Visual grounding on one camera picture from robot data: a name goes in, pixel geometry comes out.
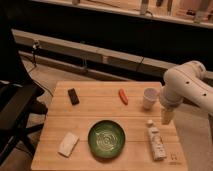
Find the black eraser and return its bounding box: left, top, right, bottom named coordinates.
left=68, top=88, right=79, bottom=105

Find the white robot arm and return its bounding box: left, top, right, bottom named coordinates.
left=159, top=61, right=213, bottom=124

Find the white sponge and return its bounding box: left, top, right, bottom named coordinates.
left=58, top=132, right=79, bottom=157

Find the white paper cup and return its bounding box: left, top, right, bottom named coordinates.
left=143, top=88, right=158, bottom=110

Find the orange carrot toy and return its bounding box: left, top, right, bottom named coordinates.
left=119, top=89, right=128, bottom=105

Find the green ceramic bowl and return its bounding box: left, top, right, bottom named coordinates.
left=88, top=120, right=126, bottom=159

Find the wooden table board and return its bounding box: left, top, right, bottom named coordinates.
left=31, top=81, right=188, bottom=171

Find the black office chair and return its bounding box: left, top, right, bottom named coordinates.
left=0, top=5, right=48, bottom=166

